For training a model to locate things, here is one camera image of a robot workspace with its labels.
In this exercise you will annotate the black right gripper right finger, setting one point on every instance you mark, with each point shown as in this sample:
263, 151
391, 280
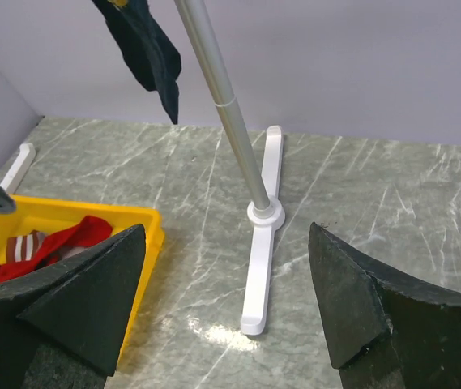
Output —
383, 327

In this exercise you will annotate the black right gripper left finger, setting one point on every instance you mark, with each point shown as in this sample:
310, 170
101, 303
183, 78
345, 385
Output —
63, 326

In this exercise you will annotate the red sock with stripes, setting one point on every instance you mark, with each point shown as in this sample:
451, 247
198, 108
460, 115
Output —
88, 232

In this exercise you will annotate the brown striped grey sock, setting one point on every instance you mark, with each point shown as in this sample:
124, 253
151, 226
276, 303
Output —
23, 248

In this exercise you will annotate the white and silver drying rack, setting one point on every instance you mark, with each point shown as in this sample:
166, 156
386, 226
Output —
265, 211

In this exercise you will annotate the dark navy hanging sock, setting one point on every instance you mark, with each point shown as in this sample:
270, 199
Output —
146, 50

